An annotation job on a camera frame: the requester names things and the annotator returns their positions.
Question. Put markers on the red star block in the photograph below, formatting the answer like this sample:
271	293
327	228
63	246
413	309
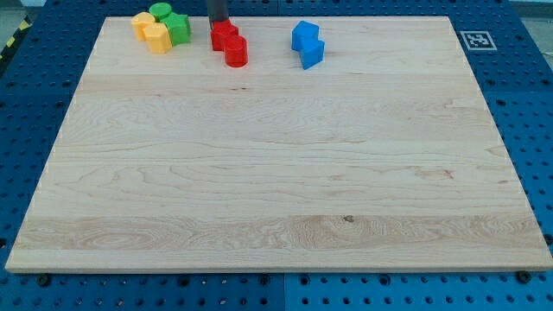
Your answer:
220	31

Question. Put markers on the green star block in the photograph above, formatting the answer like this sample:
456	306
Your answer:
179	28

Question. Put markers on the large wooden board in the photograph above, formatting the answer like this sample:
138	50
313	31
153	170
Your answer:
382	158

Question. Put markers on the blue angular block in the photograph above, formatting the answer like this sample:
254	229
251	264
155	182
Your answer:
311	52

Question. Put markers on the red cylinder block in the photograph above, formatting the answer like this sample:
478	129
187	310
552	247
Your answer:
235	51

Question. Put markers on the blue cube block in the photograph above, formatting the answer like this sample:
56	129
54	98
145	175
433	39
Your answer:
303	30

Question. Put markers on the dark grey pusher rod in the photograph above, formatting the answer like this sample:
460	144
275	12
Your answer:
217	11

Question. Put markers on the yellow hexagon block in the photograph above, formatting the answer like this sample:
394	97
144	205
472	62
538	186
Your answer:
157	38

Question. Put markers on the green cylinder block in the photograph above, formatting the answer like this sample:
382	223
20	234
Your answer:
160	10

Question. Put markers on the yellow rounded block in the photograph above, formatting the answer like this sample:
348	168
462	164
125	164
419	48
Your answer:
139	22

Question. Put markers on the white fiducial marker tag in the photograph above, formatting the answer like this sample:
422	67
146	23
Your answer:
478	40

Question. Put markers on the black bolt front left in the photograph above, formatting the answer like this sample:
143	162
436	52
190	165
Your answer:
43	280

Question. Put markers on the black bolt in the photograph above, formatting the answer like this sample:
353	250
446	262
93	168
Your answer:
43	280
523	276

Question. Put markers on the black bolt front right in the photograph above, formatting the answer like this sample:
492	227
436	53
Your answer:
523	276

